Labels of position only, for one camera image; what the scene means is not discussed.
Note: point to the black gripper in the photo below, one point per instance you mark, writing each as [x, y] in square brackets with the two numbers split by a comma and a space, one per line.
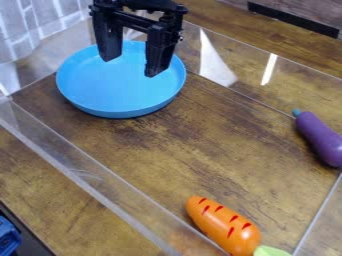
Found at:
[109, 19]

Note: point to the orange toy carrot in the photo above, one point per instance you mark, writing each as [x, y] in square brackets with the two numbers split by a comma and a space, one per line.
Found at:
[228, 229]

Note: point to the blue plastic plate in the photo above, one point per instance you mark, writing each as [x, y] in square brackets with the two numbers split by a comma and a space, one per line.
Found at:
[112, 89]

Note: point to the purple toy eggplant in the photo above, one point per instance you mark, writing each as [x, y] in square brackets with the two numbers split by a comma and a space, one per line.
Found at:
[322, 138]

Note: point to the blue object at corner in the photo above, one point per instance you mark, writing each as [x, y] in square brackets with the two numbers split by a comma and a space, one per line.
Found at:
[9, 237]

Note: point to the clear acrylic enclosure wall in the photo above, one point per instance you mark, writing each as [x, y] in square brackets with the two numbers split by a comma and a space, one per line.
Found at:
[99, 184]

